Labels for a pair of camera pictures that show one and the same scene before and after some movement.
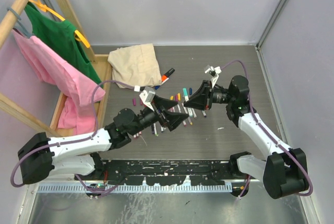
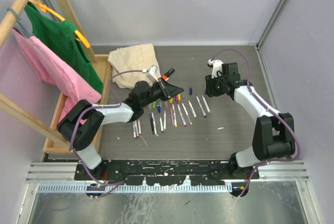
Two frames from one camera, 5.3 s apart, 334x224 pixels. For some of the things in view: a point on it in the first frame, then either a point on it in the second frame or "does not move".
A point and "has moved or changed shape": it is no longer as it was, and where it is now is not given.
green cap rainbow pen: [155, 129] does not move
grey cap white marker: [193, 113] does not move
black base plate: [167, 172] does not move
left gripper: [171, 119] -> [167, 90]
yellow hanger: [34, 0] does not move
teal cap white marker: [187, 98] has moved or changed shape
